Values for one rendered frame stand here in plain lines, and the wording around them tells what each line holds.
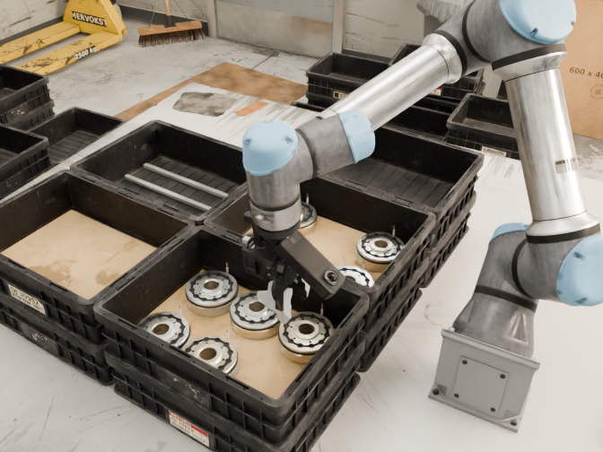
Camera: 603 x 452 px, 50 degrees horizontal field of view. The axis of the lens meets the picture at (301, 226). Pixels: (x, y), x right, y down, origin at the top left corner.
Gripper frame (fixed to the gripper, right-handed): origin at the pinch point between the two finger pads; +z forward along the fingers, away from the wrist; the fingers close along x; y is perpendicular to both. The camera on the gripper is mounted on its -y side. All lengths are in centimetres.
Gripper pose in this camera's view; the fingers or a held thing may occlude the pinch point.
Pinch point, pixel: (296, 308)
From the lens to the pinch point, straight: 110.7
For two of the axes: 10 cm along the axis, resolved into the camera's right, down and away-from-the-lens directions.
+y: -8.5, -3.2, 4.2
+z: 0.6, 7.3, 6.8
